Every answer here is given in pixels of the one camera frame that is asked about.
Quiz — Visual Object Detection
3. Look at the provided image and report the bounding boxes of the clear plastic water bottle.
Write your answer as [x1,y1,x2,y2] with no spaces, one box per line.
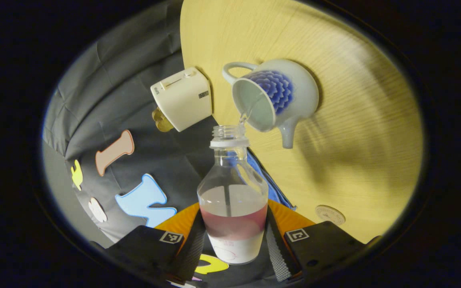
[197,125,269,265]

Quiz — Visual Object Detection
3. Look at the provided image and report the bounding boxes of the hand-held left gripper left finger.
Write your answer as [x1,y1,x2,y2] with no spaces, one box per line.
[90,202,207,286]

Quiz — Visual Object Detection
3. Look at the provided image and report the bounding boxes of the brown bread slices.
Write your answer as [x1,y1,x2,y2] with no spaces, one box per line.
[152,107,174,132]

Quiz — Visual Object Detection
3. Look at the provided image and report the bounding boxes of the white blue-flowered teacup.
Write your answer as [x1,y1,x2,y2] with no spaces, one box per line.
[222,59,319,149]

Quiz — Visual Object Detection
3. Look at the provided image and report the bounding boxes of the round beige coaster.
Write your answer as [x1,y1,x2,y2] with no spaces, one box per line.
[315,205,346,226]

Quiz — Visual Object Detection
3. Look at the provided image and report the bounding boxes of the blue folded towel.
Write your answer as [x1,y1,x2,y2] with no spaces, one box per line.
[249,150,297,210]

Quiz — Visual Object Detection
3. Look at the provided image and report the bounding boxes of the white toaster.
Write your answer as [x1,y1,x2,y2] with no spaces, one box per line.
[150,67,212,132]

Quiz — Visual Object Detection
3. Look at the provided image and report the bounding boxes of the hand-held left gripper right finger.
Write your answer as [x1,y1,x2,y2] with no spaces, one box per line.
[266,200,382,283]

